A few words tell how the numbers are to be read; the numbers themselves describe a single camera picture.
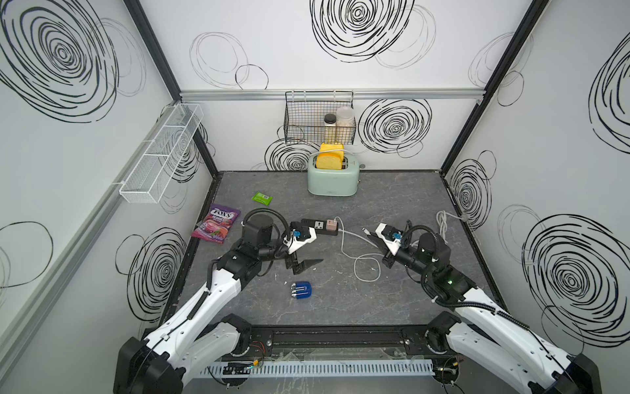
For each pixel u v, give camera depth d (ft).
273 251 2.04
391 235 1.95
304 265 2.07
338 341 2.48
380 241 2.07
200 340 1.79
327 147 3.33
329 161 3.16
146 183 2.33
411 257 2.06
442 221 3.22
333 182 3.38
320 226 3.18
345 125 2.78
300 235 1.93
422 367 2.32
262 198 3.56
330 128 2.78
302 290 2.69
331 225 3.08
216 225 3.19
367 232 2.36
